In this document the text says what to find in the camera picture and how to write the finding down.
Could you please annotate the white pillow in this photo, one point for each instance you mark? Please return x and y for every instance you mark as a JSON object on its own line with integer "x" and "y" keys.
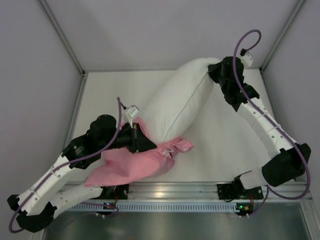
{"x": 175, "y": 105}

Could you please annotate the right aluminium frame post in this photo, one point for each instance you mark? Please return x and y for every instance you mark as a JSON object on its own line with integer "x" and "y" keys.
{"x": 285, "y": 29}

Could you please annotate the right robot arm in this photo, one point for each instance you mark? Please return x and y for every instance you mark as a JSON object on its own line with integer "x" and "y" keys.
{"x": 288, "y": 159}

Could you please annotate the white slotted cable duct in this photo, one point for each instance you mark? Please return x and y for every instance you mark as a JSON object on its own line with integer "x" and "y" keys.
{"x": 184, "y": 207}

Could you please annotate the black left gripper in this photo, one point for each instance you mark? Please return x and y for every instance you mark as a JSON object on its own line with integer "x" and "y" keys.
{"x": 136, "y": 139}

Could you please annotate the pink floral pillowcase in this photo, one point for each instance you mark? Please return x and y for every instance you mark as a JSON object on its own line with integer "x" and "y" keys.
{"x": 122, "y": 167}

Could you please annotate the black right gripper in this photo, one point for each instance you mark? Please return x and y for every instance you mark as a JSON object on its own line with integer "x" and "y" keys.
{"x": 219, "y": 70}

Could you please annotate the aluminium frame post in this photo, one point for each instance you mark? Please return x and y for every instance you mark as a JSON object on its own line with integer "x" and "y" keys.
{"x": 285, "y": 29}
{"x": 61, "y": 35}

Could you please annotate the left aluminium frame post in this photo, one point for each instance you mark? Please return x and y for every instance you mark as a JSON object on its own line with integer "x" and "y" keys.
{"x": 61, "y": 35}

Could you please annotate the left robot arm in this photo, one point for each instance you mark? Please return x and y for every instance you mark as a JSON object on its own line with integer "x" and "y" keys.
{"x": 37, "y": 207}

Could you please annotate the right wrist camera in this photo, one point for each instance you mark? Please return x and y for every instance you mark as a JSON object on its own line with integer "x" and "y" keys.
{"x": 246, "y": 58}

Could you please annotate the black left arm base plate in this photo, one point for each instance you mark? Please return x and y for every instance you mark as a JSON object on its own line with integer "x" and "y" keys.
{"x": 119, "y": 192}

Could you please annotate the aluminium front rail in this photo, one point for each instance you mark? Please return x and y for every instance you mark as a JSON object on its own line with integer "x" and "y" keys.
{"x": 192, "y": 191}

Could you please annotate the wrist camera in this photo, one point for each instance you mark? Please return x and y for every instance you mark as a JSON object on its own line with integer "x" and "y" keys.
{"x": 130, "y": 113}
{"x": 246, "y": 58}

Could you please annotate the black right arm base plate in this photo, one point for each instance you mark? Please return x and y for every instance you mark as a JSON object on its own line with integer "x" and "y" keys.
{"x": 230, "y": 191}

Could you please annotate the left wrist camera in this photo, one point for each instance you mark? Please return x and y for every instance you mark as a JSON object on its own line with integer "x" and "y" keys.
{"x": 130, "y": 113}

